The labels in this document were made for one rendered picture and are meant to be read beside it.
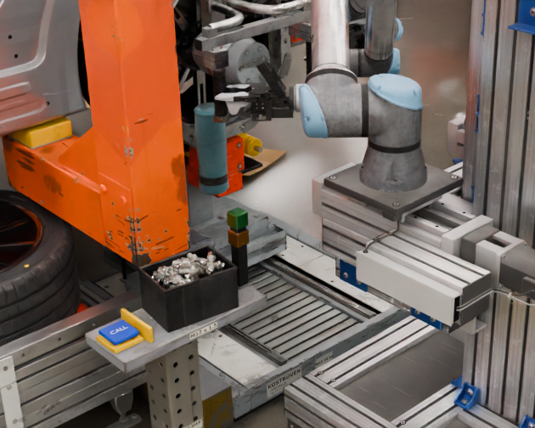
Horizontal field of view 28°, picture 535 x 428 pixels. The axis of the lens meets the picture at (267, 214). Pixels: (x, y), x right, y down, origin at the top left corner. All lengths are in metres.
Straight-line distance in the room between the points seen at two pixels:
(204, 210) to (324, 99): 1.27
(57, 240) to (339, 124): 0.95
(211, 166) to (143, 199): 0.51
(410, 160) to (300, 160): 2.17
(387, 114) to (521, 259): 0.41
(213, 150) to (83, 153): 0.44
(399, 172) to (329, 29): 0.35
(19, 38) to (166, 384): 1.00
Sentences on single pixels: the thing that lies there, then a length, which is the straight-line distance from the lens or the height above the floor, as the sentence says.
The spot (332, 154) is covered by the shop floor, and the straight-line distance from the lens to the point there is 4.55.
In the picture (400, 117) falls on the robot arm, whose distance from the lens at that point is 2.29.
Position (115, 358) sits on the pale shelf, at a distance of 2.49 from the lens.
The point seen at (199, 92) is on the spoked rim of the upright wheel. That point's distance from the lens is 3.27.
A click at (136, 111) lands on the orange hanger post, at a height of 0.93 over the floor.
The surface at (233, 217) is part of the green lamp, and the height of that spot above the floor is 0.65.
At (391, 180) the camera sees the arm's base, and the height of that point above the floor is 0.84.
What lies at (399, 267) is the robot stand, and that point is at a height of 0.73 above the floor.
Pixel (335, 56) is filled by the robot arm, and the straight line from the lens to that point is 2.36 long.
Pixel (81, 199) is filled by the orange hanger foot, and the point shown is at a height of 0.62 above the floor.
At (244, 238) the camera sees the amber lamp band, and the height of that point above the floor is 0.59.
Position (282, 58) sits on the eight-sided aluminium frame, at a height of 0.78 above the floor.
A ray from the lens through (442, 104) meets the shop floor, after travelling 5.10.
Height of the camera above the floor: 1.84
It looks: 27 degrees down
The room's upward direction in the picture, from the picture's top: 2 degrees counter-clockwise
